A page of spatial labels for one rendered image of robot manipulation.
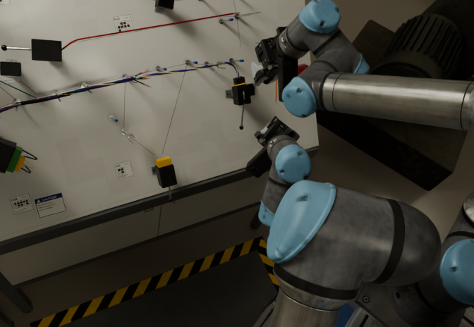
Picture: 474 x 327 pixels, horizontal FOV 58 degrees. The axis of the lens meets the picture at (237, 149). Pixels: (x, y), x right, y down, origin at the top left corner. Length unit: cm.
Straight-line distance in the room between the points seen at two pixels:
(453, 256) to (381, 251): 40
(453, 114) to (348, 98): 18
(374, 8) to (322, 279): 355
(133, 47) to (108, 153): 32
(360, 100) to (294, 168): 22
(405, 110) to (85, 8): 88
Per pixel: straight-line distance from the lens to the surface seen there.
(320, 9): 92
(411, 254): 58
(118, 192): 134
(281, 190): 93
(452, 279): 95
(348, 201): 56
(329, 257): 55
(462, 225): 105
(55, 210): 133
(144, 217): 158
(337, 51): 92
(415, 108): 73
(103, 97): 127
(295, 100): 82
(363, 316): 117
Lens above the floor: 209
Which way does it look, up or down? 55 degrees down
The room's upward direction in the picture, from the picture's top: 20 degrees clockwise
